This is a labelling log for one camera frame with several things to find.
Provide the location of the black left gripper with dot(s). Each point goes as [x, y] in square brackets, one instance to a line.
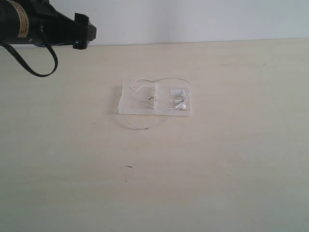
[39, 23]

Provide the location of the clear plastic open case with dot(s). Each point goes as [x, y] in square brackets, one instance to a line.
[171, 97]

